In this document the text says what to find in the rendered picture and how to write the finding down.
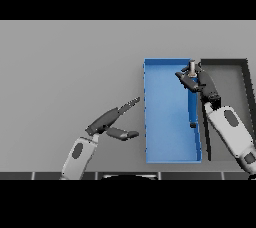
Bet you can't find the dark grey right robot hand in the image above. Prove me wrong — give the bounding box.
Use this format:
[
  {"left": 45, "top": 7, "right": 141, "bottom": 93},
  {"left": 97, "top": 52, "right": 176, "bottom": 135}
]
[{"left": 174, "top": 63, "right": 223, "bottom": 110}]

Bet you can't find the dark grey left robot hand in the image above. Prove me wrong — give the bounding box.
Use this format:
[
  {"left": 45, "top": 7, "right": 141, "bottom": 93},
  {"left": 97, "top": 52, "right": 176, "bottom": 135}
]
[{"left": 84, "top": 96, "right": 141, "bottom": 142}]

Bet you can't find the blue pipe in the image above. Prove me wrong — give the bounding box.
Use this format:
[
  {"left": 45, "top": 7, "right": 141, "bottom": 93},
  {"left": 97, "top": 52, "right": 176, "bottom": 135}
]
[{"left": 187, "top": 59, "right": 199, "bottom": 130}]

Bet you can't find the dark grey bin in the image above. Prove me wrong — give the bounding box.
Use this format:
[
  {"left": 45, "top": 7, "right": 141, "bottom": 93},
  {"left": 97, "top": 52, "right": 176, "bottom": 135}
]
[{"left": 199, "top": 58, "right": 256, "bottom": 162}]

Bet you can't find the blue bin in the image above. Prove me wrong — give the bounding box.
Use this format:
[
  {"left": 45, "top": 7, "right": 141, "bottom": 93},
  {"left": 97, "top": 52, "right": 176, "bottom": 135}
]
[{"left": 143, "top": 57, "right": 203, "bottom": 164}]

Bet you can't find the dark strip with pale lines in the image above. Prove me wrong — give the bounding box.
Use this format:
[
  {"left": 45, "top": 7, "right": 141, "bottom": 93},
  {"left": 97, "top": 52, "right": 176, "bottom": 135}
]
[{"left": 0, "top": 171, "right": 256, "bottom": 181}]

